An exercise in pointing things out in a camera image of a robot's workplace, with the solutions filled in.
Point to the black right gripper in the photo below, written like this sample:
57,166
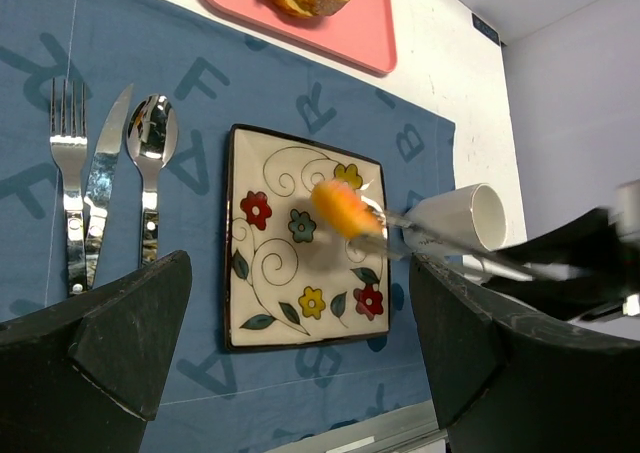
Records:
602,247

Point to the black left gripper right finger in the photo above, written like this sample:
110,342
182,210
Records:
505,377

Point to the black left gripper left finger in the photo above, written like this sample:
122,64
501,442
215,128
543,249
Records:
88,374

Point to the metal kitchen tongs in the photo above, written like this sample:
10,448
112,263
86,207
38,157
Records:
381,244

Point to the orange glazed bagel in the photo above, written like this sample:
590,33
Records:
344,210

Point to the white ceramic mug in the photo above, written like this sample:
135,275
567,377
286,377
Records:
473,214

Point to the silver table knife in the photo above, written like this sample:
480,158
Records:
100,179

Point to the square floral ceramic plate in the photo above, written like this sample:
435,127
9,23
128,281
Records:
291,280

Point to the silver fork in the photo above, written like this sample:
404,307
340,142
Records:
69,149

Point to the silver spoon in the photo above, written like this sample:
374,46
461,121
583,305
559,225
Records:
151,141

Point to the pink plastic tray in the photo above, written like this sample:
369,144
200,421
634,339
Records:
362,33

